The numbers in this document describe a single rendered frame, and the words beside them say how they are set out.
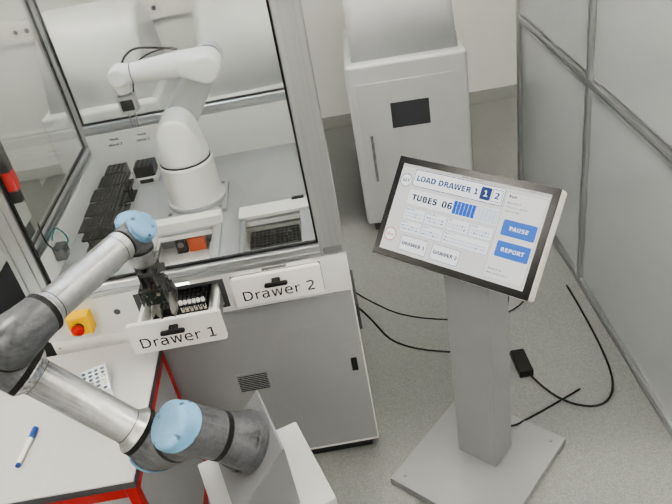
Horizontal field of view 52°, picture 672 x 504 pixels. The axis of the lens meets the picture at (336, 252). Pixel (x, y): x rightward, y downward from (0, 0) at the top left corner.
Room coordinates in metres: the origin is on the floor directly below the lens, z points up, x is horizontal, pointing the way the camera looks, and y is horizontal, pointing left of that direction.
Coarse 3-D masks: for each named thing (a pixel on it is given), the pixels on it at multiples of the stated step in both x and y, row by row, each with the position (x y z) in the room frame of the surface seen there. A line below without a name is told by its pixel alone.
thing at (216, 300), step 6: (216, 288) 1.82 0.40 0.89; (210, 294) 1.87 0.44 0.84; (216, 294) 1.78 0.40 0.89; (210, 300) 1.84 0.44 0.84; (216, 300) 1.75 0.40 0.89; (222, 300) 1.80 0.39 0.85; (210, 306) 1.81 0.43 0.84; (216, 306) 1.72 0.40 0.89; (222, 306) 1.78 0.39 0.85; (144, 312) 1.77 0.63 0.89; (222, 312) 1.75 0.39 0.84; (138, 318) 1.74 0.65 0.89; (144, 318) 1.75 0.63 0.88; (150, 318) 1.80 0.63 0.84
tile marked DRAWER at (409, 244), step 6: (402, 234) 1.73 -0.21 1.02; (402, 240) 1.72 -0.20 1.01; (408, 240) 1.70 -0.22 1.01; (414, 240) 1.69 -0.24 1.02; (420, 240) 1.68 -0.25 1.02; (402, 246) 1.70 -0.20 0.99; (408, 246) 1.69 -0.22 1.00; (414, 246) 1.68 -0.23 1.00; (420, 246) 1.67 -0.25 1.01; (426, 246) 1.66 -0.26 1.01; (408, 252) 1.68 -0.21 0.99; (414, 252) 1.67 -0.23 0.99; (420, 252) 1.66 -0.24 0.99
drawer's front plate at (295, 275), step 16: (272, 272) 1.80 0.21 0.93; (288, 272) 1.79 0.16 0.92; (304, 272) 1.79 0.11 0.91; (320, 272) 1.79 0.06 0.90; (240, 288) 1.80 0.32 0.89; (256, 288) 1.79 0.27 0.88; (272, 288) 1.79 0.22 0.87; (288, 288) 1.79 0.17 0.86; (304, 288) 1.79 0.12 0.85; (320, 288) 1.79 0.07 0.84; (240, 304) 1.80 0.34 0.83
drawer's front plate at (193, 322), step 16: (160, 320) 1.66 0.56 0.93; (176, 320) 1.65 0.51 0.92; (192, 320) 1.65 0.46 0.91; (208, 320) 1.65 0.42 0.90; (128, 336) 1.65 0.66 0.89; (144, 336) 1.65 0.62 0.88; (160, 336) 1.65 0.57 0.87; (208, 336) 1.65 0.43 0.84; (224, 336) 1.65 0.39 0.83; (144, 352) 1.65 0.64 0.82
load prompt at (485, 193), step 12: (420, 180) 1.80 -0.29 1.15; (432, 180) 1.78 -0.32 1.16; (444, 180) 1.75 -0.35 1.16; (456, 180) 1.73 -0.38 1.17; (468, 180) 1.71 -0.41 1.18; (444, 192) 1.73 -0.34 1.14; (456, 192) 1.71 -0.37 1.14; (468, 192) 1.68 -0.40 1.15; (480, 192) 1.66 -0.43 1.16; (492, 192) 1.64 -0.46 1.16; (504, 192) 1.62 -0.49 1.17; (492, 204) 1.62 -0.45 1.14
